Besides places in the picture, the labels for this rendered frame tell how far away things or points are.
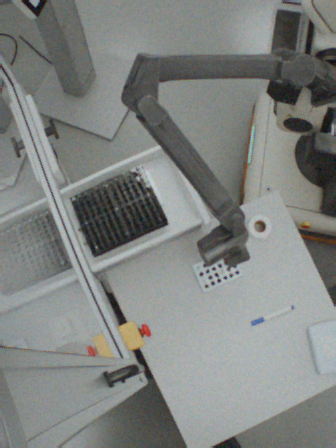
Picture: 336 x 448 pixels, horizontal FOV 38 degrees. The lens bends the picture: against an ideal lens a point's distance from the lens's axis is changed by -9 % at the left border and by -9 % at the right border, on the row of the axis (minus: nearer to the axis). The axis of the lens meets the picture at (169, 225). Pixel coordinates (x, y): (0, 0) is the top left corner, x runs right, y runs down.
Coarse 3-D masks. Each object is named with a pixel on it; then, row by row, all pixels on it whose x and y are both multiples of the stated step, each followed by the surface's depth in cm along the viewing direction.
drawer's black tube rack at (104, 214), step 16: (128, 176) 146; (96, 192) 145; (112, 192) 146; (128, 192) 145; (144, 192) 148; (80, 208) 144; (96, 208) 144; (112, 208) 147; (128, 208) 147; (144, 208) 144; (80, 224) 143; (96, 224) 142; (112, 224) 145; (128, 224) 145; (144, 224) 144; (160, 224) 142; (96, 240) 144; (112, 240) 141; (128, 240) 144; (96, 256) 144
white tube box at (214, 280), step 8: (200, 264) 150; (216, 264) 149; (224, 264) 153; (200, 272) 150; (208, 272) 152; (216, 272) 149; (224, 272) 149; (232, 272) 149; (240, 272) 149; (200, 280) 148; (208, 280) 148; (216, 280) 148; (224, 280) 152; (232, 280) 150; (208, 288) 148; (216, 288) 151
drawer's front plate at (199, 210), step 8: (168, 160) 153; (176, 168) 145; (176, 176) 152; (184, 184) 144; (184, 192) 150; (192, 192) 141; (192, 200) 143; (200, 200) 141; (192, 208) 149; (200, 208) 140; (200, 216) 142; (208, 216) 140; (208, 224) 140
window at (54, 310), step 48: (0, 96) 105; (0, 144) 79; (0, 192) 64; (48, 192) 127; (0, 240) 53; (48, 240) 92; (0, 288) 45; (48, 288) 70; (0, 336) 39; (48, 336) 56; (96, 336) 97
